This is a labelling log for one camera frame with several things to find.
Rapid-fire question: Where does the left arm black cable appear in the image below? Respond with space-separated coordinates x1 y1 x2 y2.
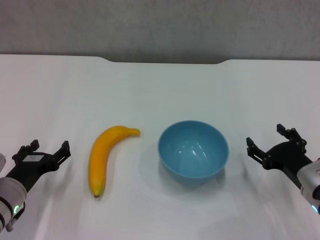
5 201 26 233

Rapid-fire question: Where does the yellow banana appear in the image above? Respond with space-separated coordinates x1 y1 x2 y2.
88 125 141 199

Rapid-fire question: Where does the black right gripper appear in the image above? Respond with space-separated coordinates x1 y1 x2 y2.
245 123 314 189

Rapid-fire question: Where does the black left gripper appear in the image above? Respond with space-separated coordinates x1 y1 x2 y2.
5 139 71 192

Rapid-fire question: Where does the blue bowl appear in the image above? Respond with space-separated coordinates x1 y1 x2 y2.
157 120 230 186

